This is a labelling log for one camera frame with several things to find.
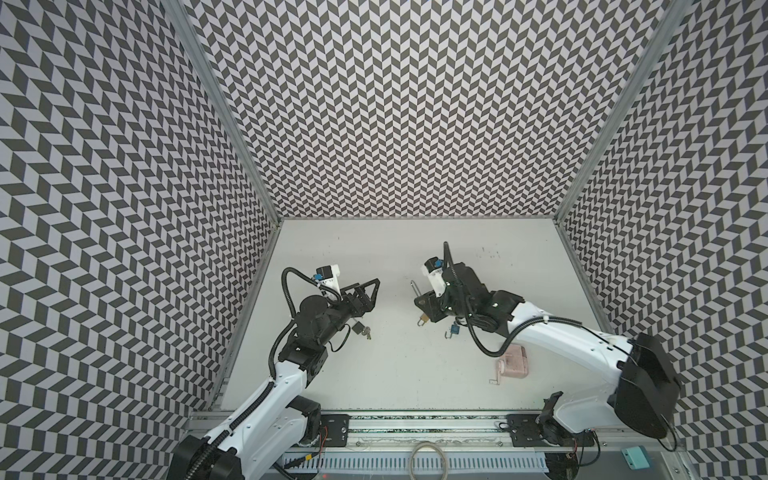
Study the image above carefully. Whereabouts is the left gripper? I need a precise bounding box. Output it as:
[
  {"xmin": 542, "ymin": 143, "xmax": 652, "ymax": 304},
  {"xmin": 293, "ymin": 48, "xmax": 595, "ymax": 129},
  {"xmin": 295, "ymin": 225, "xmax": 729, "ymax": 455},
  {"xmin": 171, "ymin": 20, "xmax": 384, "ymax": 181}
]
[{"xmin": 317, "ymin": 276, "xmax": 380, "ymax": 346}]

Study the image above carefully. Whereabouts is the brass long-shackle padlock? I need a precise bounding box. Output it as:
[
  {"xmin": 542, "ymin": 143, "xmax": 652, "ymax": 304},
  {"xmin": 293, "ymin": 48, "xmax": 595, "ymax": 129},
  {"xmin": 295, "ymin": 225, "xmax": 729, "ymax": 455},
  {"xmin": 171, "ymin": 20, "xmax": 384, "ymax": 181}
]
[{"xmin": 410, "ymin": 280, "xmax": 428, "ymax": 317}]

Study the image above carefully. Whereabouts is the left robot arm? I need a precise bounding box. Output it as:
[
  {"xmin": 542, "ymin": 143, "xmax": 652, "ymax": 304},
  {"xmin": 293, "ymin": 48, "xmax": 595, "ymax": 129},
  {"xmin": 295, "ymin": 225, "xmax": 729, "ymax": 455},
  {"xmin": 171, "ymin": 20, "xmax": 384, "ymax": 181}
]
[{"xmin": 166, "ymin": 266, "xmax": 380, "ymax": 479}]

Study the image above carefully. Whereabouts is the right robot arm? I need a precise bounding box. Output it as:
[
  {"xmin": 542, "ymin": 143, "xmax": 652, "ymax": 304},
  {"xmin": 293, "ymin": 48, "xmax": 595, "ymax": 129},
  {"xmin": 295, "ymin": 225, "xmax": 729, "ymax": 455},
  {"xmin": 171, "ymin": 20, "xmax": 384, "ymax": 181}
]
[{"xmin": 414, "ymin": 257, "xmax": 682, "ymax": 446}]

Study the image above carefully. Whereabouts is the black padlock with keys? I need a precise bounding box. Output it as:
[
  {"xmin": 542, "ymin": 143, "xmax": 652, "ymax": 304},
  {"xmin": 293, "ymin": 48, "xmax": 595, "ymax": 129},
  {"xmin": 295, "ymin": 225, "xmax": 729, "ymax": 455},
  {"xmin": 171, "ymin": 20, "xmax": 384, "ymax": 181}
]
[{"xmin": 352, "ymin": 321, "xmax": 371, "ymax": 340}]

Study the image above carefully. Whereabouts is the pink padlock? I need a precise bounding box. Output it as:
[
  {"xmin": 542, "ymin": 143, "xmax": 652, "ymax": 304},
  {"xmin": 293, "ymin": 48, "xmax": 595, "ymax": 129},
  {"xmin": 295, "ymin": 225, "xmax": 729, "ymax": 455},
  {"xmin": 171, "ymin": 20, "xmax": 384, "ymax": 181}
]
[{"xmin": 489, "ymin": 344, "xmax": 529, "ymax": 385}]

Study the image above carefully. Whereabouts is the teal box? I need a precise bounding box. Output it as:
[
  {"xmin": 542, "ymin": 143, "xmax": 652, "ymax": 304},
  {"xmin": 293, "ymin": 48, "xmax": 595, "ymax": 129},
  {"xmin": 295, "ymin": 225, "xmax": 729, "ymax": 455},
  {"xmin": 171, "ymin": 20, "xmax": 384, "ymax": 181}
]
[{"xmin": 621, "ymin": 446, "xmax": 651, "ymax": 471}]

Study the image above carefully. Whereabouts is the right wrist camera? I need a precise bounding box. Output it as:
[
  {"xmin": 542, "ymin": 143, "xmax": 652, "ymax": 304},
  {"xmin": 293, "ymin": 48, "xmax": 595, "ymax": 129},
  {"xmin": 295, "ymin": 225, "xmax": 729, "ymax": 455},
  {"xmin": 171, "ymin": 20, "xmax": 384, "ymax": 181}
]
[{"xmin": 422, "ymin": 257, "xmax": 446, "ymax": 297}]

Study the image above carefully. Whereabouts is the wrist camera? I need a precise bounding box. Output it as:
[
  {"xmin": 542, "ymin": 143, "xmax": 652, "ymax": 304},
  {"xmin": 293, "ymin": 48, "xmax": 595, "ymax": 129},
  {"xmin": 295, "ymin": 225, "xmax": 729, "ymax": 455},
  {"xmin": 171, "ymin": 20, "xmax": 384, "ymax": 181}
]
[
  {"xmin": 313, "ymin": 264, "xmax": 340, "ymax": 292},
  {"xmin": 422, "ymin": 257, "xmax": 446, "ymax": 297}
]

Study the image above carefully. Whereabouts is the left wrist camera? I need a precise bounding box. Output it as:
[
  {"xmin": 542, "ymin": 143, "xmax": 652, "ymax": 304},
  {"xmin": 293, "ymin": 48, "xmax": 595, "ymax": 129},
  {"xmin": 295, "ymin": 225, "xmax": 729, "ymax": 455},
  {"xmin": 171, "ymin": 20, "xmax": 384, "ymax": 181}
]
[{"xmin": 313, "ymin": 264, "xmax": 340, "ymax": 292}]

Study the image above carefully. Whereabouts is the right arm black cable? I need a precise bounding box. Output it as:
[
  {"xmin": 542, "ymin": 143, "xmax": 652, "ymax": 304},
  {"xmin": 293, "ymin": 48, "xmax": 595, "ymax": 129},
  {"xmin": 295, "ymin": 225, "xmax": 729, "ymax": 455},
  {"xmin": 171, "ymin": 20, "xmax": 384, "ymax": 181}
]
[{"xmin": 442, "ymin": 241, "xmax": 631, "ymax": 359}]

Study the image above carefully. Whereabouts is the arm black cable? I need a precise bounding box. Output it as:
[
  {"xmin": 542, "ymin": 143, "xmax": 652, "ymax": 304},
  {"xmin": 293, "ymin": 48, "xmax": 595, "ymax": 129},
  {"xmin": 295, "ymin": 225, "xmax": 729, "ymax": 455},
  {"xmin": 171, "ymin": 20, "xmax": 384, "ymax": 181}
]
[
  {"xmin": 268, "ymin": 266, "xmax": 352, "ymax": 382},
  {"xmin": 442, "ymin": 241, "xmax": 631, "ymax": 359}
]

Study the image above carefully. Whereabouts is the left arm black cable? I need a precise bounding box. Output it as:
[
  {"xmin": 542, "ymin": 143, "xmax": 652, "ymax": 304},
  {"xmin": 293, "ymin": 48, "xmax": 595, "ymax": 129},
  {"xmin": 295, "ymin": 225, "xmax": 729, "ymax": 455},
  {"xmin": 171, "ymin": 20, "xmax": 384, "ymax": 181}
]
[{"xmin": 268, "ymin": 266, "xmax": 352, "ymax": 382}]

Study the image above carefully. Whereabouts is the grey cable loop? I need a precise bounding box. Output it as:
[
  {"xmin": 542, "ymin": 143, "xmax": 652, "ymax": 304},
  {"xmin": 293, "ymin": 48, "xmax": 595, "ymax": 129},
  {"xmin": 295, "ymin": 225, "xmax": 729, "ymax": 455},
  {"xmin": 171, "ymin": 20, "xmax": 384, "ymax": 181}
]
[{"xmin": 408, "ymin": 440, "xmax": 449, "ymax": 480}]

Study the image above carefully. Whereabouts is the white vented cable duct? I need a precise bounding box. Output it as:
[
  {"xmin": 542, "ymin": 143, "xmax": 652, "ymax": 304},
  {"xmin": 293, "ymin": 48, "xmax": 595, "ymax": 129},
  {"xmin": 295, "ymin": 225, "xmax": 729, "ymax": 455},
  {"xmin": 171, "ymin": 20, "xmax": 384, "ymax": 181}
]
[{"xmin": 289, "ymin": 452, "xmax": 549, "ymax": 475}]

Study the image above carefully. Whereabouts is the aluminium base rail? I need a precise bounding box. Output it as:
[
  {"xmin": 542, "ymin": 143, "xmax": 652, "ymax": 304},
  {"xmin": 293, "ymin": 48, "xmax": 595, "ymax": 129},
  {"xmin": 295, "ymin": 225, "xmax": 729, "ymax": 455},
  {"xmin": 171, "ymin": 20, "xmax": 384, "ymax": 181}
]
[{"xmin": 320, "ymin": 410, "xmax": 684, "ymax": 451}]

